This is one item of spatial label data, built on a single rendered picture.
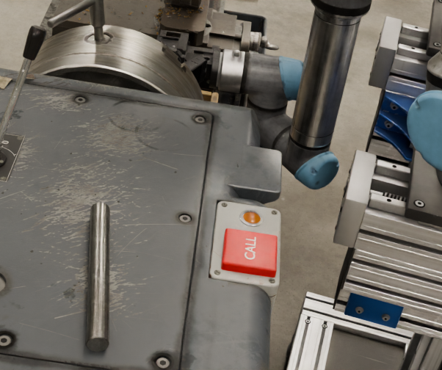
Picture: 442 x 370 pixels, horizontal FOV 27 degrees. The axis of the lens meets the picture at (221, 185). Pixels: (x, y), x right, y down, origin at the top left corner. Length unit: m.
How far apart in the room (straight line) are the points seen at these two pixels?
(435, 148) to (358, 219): 0.25
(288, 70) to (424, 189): 0.40
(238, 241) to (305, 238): 2.01
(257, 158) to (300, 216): 1.94
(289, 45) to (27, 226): 3.11
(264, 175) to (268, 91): 0.52
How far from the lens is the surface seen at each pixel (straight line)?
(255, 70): 1.64
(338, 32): 1.48
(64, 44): 1.43
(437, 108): 1.16
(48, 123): 1.19
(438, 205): 1.34
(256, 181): 1.14
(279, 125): 1.67
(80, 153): 1.14
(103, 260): 0.97
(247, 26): 2.08
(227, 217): 1.07
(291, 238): 3.02
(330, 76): 1.52
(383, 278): 1.47
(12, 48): 3.79
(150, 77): 1.36
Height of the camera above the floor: 1.94
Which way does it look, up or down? 38 degrees down
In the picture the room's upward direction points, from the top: 10 degrees clockwise
